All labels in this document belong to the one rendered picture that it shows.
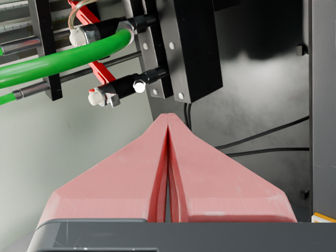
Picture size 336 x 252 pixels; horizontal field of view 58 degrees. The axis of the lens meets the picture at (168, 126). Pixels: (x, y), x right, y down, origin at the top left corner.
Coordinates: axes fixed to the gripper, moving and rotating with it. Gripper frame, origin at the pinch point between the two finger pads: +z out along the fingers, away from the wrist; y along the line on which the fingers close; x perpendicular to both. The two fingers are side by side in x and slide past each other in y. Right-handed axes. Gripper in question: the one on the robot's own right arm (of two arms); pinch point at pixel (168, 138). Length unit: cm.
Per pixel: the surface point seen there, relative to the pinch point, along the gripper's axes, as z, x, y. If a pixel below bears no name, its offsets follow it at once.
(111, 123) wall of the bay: 53, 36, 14
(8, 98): 35.0, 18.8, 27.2
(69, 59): 10.5, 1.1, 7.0
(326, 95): 19.5, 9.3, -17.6
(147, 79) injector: 31.1, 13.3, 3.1
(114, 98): 23.4, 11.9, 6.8
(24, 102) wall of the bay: 43, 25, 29
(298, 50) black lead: 33.8, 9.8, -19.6
